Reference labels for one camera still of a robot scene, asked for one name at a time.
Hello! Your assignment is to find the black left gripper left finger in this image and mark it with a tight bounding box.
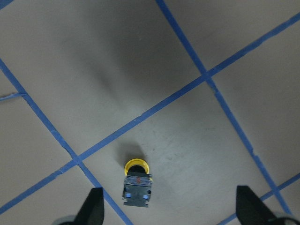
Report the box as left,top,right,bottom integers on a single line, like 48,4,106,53
73,187,104,225

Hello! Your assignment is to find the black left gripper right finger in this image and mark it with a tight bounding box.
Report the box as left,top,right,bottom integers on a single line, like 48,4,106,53
236,185,277,225

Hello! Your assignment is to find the yellow push button switch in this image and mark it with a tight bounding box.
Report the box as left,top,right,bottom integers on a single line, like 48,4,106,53
121,158,153,208

